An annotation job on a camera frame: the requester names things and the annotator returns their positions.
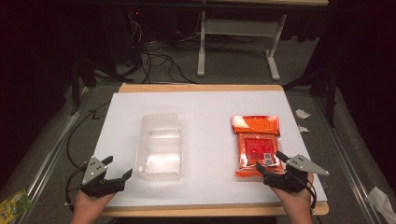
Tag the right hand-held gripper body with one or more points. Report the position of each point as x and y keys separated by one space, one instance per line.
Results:
x=297 y=175

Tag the clear plastic container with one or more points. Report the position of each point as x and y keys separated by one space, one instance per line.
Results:
x=160 y=146

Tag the white metal desk frame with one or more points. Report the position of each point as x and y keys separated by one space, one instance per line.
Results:
x=239 y=28

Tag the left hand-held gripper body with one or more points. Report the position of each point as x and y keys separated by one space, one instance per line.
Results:
x=93 y=170

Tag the white table sheet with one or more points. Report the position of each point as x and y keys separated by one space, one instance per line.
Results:
x=202 y=124

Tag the green yellow packet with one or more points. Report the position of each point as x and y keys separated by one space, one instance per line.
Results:
x=12 y=207

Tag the crumpled white paper scrap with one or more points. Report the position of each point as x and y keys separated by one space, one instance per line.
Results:
x=302 y=114
x=303 y=128

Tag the metal floor rail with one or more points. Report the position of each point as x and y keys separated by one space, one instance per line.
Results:
x=49 y=155
x=342 y=149

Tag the orange snack packet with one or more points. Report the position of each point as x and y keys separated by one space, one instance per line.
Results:
x=258 y=143

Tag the person's left hand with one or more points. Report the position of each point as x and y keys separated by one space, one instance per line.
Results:
x=90 y=203

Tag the black metal stand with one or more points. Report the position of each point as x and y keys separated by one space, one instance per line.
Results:
x=75 y=87
x=330 y=93

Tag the white cloth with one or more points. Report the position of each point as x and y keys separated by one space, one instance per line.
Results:
x=381 y=202

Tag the person's right hand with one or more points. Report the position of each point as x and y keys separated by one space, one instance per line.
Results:
x=295 y=200

